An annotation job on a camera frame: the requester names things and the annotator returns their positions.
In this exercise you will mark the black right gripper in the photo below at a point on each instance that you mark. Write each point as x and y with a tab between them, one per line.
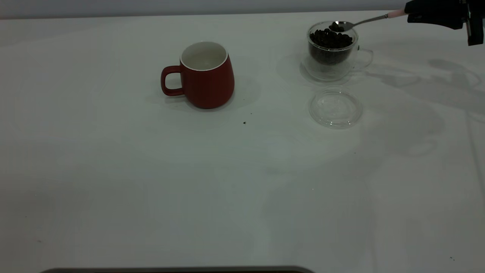
475	22

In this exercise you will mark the red ceramic mug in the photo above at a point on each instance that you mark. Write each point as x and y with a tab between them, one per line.
208	87

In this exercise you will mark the dark coffee beans pile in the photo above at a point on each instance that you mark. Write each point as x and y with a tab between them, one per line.
330	45

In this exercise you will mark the clear round glass lid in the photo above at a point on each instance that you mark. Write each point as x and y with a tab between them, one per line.
335	110

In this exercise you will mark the clear glass saucer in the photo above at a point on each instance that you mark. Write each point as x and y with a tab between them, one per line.
308	72

